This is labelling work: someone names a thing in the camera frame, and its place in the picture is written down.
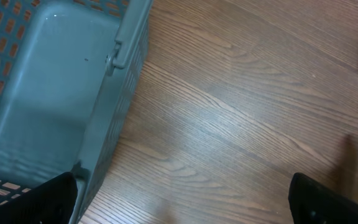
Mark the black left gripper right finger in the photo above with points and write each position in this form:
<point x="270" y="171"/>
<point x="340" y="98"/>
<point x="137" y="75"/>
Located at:
<point x="313" y="203"/>

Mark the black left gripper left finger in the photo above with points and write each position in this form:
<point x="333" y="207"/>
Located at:
<point x="50" y="203"/>

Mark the grey plastic shopping basket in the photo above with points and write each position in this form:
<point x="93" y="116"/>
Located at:
<point x="68" y="73"/>

